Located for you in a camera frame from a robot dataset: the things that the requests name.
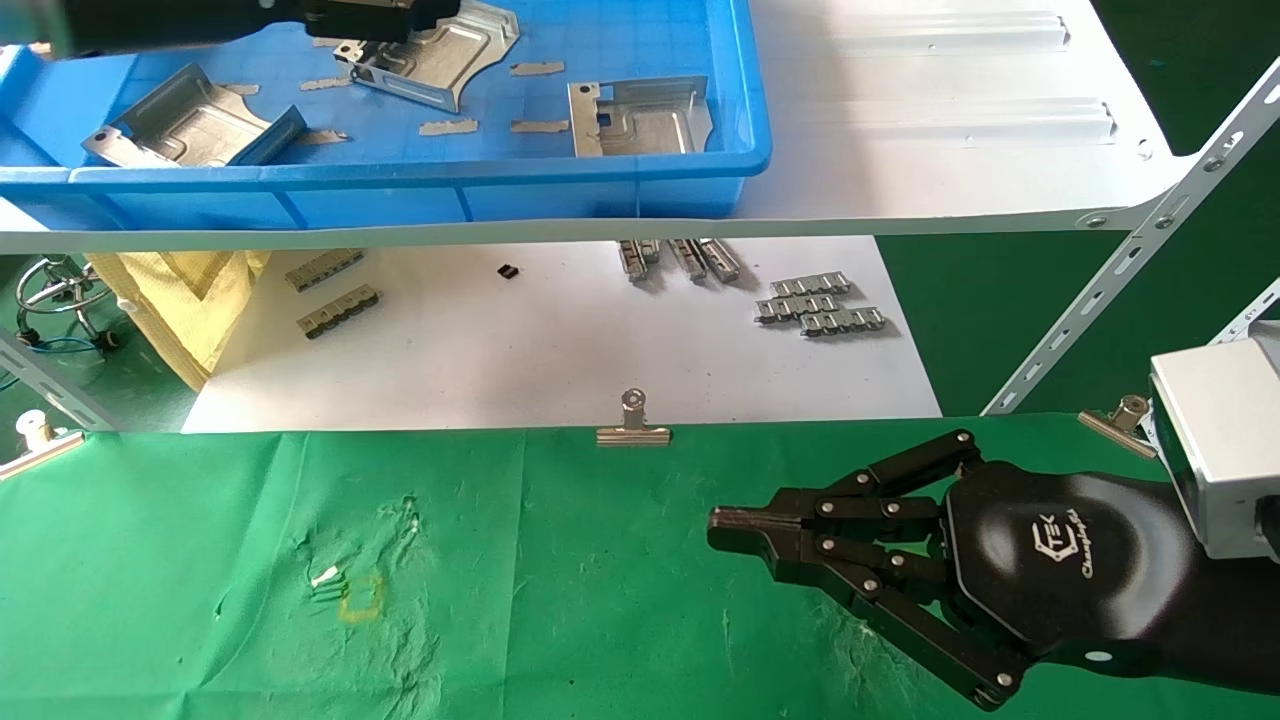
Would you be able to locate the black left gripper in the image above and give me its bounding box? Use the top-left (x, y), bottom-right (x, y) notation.
top-left (215, 0), bottom-right (463, 49)

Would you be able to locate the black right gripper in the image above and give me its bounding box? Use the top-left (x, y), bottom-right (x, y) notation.
top-left (708, 430), bottom-right (1201, 711)

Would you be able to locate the stamped sheet metal part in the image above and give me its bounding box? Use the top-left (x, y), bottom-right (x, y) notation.
top-left (333, 0), bottom-right (521, 114)
top-left (568, 76), bottom-right (715, 159)
top-left (83, 64), bottom-right (308, 169)

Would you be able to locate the silver metal link strip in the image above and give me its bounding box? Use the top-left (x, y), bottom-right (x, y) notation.
top-left (755, 293), bottom-right (839, 325)
top-left (770, 272), bottom-right (853, 298)
top-left (798, 307), bottom-right (888, 339)

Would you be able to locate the grey metal link strip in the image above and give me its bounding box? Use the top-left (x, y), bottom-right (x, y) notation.
top-left (285, 249), bottom-right (366, 293)
top-left (298, 285), bottom-right (383, 340)

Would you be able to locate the silver binder clip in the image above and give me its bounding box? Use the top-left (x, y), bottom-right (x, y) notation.
top-left (597, 389), bottom-right (672, 447)
top-left (0, 410), bottom-right (87, 482)
top-left (1078, 395), bottom-right (1159, 460)

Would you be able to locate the blue plastic bin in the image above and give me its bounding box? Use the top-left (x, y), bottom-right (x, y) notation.
top-left (0, 0), bottom-right (773, 231)

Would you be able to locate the green table cloth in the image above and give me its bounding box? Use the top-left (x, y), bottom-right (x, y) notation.
top-left (0, 413), bottom-right (1280, 720)

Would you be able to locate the yellow cloth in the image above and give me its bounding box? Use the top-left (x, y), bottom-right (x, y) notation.
top-left (88, 250), bottom-right (273, 391)

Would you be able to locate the white paper sheet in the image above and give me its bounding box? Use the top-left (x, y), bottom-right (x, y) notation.
top-left (182, 236), bottom-right (942, 434)

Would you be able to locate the perforated white shelf brace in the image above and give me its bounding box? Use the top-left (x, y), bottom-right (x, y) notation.
top-left (983, 58), bottom-right (1280, 417)
top-left (1210, 280), bottom-right (1280, 348)

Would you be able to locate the white metal shelf board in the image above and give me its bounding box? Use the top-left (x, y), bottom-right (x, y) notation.
top-left (0, 0), bottom-right (1196, 254)

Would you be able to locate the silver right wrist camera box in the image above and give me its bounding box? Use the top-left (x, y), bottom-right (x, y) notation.
top-left (1148, 322), bottom-right (1280, 563)

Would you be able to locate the thin blue cable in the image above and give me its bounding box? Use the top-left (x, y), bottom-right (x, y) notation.
top-left (0, 335), bottom-right (121, 391)

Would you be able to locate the grey metal frame brace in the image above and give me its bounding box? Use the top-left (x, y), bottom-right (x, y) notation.
top-left (0, 330), bottom-right (119, 433)

